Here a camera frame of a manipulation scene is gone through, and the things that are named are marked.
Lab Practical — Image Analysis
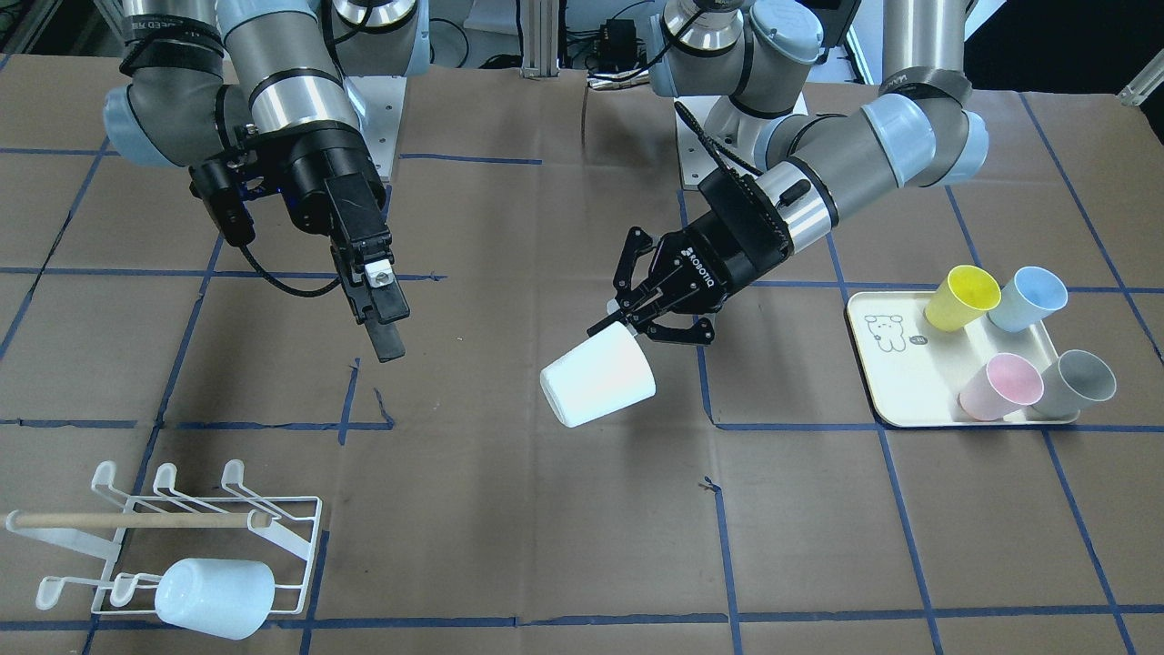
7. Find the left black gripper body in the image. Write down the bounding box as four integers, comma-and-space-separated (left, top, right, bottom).
680, 170, 793, 301

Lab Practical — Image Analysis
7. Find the cream plastic tray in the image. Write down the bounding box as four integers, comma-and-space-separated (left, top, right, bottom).
847, 290, 1059, 428

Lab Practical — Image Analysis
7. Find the white wire cup rack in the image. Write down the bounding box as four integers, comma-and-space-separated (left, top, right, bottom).
3, 460, 324, 627

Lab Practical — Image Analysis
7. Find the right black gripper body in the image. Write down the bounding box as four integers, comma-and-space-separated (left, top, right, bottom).
240, 123, 390, 238

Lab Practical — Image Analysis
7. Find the light blue plastic cup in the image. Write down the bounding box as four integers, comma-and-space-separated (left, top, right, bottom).
987, 266, 1069, 333

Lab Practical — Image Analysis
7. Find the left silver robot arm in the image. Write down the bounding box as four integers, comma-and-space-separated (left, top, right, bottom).
587, 1, 988, 346

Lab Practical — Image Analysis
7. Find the pink plastic cup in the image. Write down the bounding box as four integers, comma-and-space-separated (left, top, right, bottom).
958, 353, 1045, 420

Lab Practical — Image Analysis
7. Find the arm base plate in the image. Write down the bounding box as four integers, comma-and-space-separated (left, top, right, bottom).
346, 76, 407, 183
675, 91, 810, 192

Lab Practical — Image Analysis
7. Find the white plastic cup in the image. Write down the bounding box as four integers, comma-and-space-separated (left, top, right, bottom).
540, 322, 656, 428

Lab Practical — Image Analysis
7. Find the brown paper table cover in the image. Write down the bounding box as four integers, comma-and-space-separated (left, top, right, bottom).
3, 55, 1161, 654

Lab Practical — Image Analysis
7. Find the yellow plastic cup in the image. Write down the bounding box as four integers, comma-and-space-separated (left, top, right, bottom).
924, 265, 1001, 332

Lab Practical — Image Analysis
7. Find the grey plastic cup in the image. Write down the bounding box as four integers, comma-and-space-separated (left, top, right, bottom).
1032, 349, 1117, 418

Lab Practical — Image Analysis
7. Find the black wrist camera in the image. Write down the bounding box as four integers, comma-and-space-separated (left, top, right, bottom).
189, 161, 256, 248

